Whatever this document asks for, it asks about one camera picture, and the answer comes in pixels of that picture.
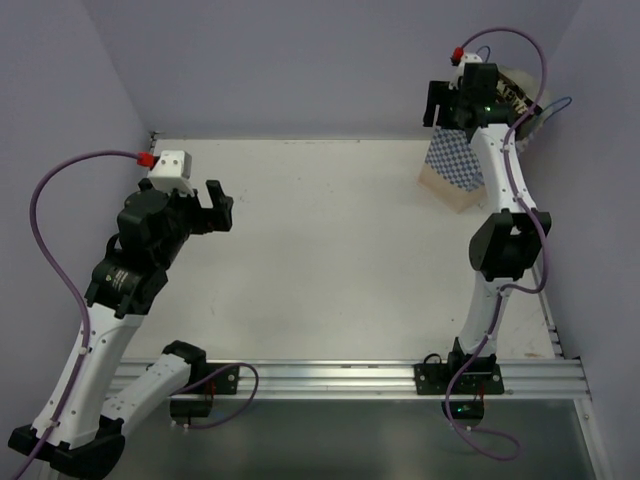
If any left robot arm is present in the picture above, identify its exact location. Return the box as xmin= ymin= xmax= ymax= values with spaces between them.
xmin=8 ymin=180 xmax=233 ymax=479

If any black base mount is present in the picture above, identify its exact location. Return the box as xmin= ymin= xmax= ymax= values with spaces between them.
xmin=413 ymin=352 xmax=505 ymax=423
xmin=169 ymin=367 xmax=239 ymax=424

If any aluminium front rail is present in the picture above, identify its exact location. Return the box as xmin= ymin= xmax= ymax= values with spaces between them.
xmin=104 ymin=357 xmax=594 ymax=401

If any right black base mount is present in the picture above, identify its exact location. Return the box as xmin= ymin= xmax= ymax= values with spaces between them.
xmin=413 ymin=352 xmax=505 ymax=423

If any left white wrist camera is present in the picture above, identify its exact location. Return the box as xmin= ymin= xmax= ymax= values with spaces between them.
xmin=147 ymin=150 xmax=195 ymax=197

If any blue checkered paper bag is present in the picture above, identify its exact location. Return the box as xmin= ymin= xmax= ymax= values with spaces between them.
xmin=416 ymin=45 xmax=572 ymax=215

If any aluminium table edge frame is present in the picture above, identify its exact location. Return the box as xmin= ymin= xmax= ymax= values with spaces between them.
xmin=533 ymin=293 xmax=610 ymax=479

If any brown kettle chips bag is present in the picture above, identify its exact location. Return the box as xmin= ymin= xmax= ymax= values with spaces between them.
xmin=496 ymin=65 xmax=539 ymax=120

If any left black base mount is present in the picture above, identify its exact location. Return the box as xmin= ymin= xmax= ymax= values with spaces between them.
xmin=169 ymin=367 xmax=239 ymax=424

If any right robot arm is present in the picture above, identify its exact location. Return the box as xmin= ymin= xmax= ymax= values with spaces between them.
xmin=414 ymin=55 xmax=551 ymax=395

